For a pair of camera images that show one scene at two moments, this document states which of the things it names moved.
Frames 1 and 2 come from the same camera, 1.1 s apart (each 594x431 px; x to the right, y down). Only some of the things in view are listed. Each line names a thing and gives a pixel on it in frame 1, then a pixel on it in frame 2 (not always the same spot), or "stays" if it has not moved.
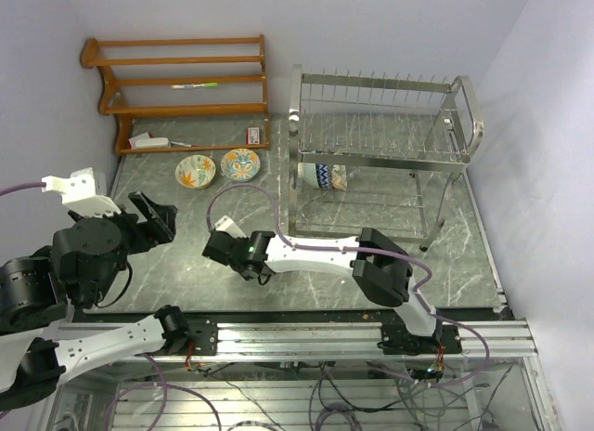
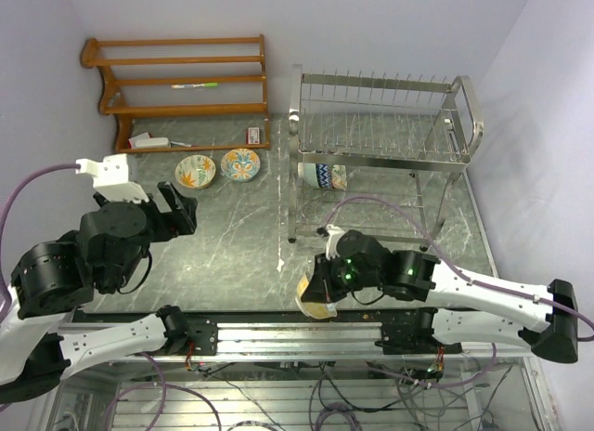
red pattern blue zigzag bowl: x=324 y=175 stays
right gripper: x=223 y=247 -> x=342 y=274
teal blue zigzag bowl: x=307 y=173 stays
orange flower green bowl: x=339 y=176 stays
